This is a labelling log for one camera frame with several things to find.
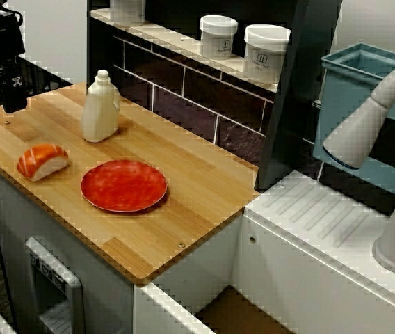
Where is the light grey toy faucet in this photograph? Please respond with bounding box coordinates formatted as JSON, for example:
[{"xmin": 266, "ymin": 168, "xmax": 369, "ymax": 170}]
[{"xmin": 322, "ymin": 57, "xmax": 395, "ymax": 276}]

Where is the grey white dispenser panel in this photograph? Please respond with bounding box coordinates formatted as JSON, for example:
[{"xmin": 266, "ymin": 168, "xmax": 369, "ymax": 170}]
[{"xmin": 24, "ymin": 237, "xmax": 86, "ymax": 334}]

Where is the white plastic jug bottle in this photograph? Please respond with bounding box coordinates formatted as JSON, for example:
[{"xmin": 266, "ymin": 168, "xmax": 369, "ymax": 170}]
[{"xmin": 81, "ymin": 69, "xmax": 121, "ymax": 143}]

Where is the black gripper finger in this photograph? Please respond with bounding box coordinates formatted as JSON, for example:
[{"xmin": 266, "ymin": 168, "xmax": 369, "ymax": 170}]
[{"xmin": 1, "ymin": 56, "xmax": 29, "ymax": 114}]

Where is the plain white container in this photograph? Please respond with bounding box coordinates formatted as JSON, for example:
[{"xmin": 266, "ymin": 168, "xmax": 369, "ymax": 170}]
[{"xmin": 109, "ymin": 0, "xmax": 147, "ymax": 27}]

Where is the salmon sushi toy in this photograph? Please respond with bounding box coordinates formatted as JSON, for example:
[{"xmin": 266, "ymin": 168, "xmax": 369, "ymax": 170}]
[{"xmin": 17, "ymin": 143, "xmax": 70, "ymax": 182}]

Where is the red round plate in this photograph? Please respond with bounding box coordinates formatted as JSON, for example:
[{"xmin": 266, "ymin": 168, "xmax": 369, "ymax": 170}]
[{"xmin": 80, "ymin": 159, "xmax": 168, "ymax": 213}]

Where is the white toy sink unit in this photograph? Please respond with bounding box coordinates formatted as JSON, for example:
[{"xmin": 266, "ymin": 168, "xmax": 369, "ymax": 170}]
[{"xmin": 133, "ymin": 170, "xmax": 395, "ymax": 334}]

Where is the dark grey upright panel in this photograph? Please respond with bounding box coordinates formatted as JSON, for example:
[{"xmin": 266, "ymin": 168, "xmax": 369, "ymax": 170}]
[{"xmin": 256, "ymin": 0, "xmax": 343, "ymax": 192}]

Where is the teal plastic bin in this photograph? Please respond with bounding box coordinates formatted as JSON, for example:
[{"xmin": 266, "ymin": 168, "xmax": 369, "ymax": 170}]
[{"xmin": 314, "ymin": 42, "xmax": 395, "ymax": 206}]

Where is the dark tile backsplash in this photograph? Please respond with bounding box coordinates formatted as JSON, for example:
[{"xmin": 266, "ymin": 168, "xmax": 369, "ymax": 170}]
[{"xmin": 112, "ymin": 34, "xmax": 277, "ymax": 164}]

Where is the white lidded jar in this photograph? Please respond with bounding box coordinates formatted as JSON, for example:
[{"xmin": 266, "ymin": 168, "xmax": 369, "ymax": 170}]
[
  {"xmin": 199, "ymin": 15, "xmax": 239, "ymax": 61},
  {"xmin": 243, "ymin": 24, "xmax": 291, "ymax": 86}
]

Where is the dark grey end post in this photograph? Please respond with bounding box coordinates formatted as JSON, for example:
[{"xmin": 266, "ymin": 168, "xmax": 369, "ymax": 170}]
[{"xmin": 86, "ymin": 0, "xmax": 115, "ymax": 95}]

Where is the white kitchen cabinet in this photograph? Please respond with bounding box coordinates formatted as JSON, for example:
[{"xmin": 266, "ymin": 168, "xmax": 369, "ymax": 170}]
[{"xmin": 0, "ymin": 163, "xmax": 136, "ymax": 334}]

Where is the black equipment box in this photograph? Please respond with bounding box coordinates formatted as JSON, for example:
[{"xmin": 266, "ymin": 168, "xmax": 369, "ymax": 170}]
[{"xmin": 23, "ymin": 55, "xmax": 74, "ymax": 105}]

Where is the cream shelf ledge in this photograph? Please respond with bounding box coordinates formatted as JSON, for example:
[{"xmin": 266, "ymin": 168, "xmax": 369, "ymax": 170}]
[{"xmin": 90, "ymin": 8, "xmax": 282, "ymax": 93}]

